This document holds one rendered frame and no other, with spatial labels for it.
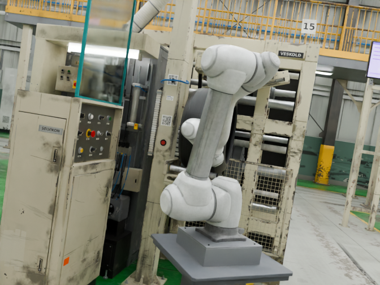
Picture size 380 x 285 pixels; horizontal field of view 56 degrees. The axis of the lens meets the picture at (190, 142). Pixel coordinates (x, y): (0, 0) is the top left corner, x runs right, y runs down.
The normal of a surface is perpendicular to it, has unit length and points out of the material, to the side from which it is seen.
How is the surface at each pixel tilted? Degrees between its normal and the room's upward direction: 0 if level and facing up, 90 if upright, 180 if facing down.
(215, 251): 90
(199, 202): 101
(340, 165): 90
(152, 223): 90
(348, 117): 90
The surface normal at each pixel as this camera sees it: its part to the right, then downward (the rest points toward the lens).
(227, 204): 0.45, 0.05
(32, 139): -0.24, 0.01
